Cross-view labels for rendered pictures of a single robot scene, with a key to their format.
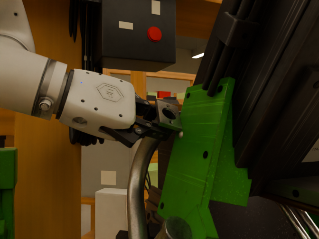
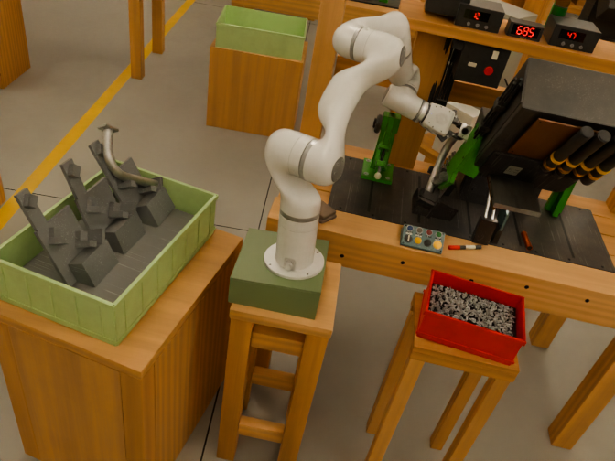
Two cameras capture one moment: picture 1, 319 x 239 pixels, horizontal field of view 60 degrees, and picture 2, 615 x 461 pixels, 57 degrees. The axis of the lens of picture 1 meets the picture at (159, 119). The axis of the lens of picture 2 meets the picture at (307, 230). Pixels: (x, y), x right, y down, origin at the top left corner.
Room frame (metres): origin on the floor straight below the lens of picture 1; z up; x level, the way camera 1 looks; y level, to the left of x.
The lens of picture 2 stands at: (-1.52, -0.40, 2.12)
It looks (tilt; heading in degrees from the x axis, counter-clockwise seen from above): 37 degrees down; 26
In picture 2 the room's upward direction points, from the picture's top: 11 degrees clockwise
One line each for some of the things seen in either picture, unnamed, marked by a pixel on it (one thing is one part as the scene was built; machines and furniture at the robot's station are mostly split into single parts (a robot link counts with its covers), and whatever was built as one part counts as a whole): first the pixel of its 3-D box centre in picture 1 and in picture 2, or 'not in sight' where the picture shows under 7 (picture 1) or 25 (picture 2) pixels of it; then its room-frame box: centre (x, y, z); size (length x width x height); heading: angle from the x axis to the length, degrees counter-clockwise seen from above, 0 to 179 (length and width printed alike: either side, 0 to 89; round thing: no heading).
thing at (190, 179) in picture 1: (211, 151); (472, 154); (0.41, -0.08, 1.17); 0.13 x 0.12 x 0.20; 113
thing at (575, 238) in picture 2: not in sight; (466, 210); (0.50, -0.12, 0.89); 1.10 x 0.42 x 0.02; 113
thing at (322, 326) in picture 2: not in sight; (288, 289); (-0.31, 0.20, 0.83); 0.32 x 0.32 x 0.04; 25
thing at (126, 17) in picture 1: (133, 33); (480, 59); (0.65, 0.06, 1.43); 0.17 x 0.12 x 0.15; 113
